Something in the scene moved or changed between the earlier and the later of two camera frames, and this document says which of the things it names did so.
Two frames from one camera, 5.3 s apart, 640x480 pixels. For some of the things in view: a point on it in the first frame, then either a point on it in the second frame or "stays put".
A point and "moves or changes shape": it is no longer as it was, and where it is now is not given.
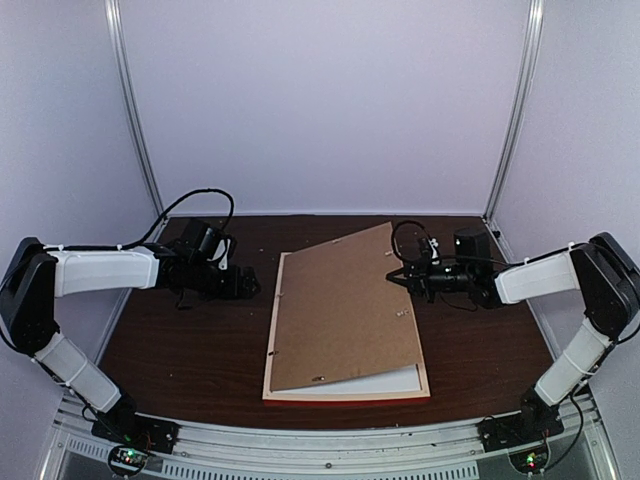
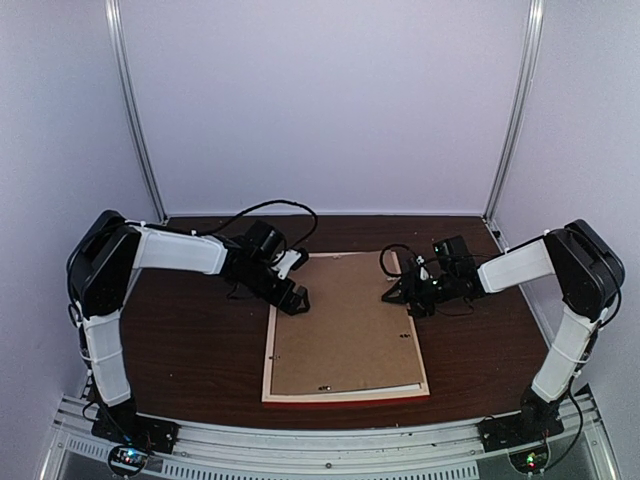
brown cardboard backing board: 340,315 moves or changes shape
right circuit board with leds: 530,461 stays put
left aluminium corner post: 131,100 stays put
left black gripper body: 210,286 -> 258,285
